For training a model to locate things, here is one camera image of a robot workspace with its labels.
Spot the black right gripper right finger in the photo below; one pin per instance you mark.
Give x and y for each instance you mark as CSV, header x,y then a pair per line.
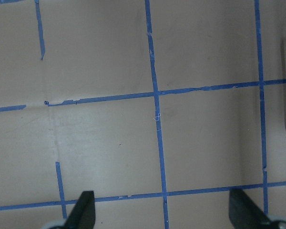
x,y
244,213

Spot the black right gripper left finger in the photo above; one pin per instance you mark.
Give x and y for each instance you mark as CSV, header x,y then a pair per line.
x,y
82,215

